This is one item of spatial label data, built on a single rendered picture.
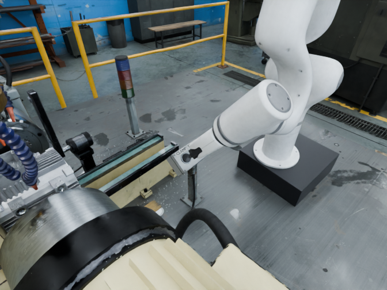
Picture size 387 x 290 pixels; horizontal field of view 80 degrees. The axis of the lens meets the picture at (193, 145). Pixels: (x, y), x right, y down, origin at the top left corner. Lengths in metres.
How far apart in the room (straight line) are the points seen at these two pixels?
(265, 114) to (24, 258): 0.50
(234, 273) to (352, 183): 1.01
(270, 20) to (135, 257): 0.40
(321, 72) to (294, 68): 0.31
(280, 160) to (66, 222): 0.79
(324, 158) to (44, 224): 0.99
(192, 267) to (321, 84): 0.68
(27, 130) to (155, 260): 0.81
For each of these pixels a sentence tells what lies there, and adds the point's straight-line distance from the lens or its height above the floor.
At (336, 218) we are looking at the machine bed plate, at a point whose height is 0.80.
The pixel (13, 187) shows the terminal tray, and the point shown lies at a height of 1.10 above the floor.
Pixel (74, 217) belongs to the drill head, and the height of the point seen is 1.16.
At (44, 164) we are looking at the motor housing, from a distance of 0.78.
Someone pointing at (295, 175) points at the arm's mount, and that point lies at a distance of 1.00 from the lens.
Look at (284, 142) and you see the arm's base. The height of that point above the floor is 1.01.
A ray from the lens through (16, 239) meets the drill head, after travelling 0.58.
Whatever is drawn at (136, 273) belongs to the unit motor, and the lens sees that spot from 0.22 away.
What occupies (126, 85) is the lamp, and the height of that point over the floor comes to 1.10.
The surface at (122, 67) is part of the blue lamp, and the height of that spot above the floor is 1.18.
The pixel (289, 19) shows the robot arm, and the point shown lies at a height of 1.48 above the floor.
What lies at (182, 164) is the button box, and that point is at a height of 1.06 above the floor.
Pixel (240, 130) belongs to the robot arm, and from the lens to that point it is 0.48.
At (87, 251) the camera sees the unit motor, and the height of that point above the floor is 1.37.
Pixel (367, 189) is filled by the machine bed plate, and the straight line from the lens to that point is 1.23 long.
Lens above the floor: 1.55
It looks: 38 degrees down
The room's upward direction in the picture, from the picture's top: straight up
